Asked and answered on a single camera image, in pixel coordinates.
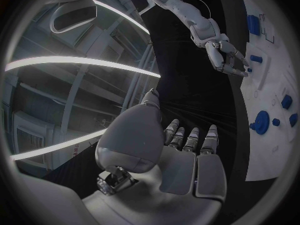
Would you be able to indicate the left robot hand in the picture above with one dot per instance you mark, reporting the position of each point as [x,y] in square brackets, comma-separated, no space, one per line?
[178,170]

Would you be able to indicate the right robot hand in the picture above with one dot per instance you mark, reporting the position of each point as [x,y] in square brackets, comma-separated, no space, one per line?
[216,56]

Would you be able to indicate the small blue peg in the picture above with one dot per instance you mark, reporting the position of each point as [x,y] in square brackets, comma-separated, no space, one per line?
[249,70]

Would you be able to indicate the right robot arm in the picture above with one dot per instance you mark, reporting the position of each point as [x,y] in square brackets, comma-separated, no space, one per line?
[187,9]

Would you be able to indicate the white task board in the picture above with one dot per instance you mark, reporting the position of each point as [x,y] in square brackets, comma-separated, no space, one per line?
[269,153]

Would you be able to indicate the blue ribbed block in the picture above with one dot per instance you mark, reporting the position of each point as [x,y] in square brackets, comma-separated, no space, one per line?
[253,25]

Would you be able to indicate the blue gear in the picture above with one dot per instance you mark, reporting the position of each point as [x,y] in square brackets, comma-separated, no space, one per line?
[261,122]

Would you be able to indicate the small blue plug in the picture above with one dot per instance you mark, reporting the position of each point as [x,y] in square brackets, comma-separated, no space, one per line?
[276,122]

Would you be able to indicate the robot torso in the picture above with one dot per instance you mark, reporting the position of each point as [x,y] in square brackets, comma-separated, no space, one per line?
[70,5]

